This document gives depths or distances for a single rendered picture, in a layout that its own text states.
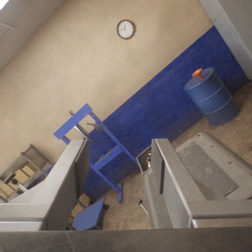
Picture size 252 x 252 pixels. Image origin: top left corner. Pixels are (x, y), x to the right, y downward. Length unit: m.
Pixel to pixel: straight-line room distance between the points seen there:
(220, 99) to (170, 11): 1.82
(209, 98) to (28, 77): 3.37
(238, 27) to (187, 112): 1.70
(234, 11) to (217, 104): 1.48
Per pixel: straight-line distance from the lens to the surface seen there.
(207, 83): 3.33
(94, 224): 3.75
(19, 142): 4.62
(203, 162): 0.93
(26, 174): 4.49
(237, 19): 3.80
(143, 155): 3.36
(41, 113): 4.20
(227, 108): 3.57
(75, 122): 3.47
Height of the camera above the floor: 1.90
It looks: 14 degrees down
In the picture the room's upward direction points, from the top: 42 degrees counter-clockwise
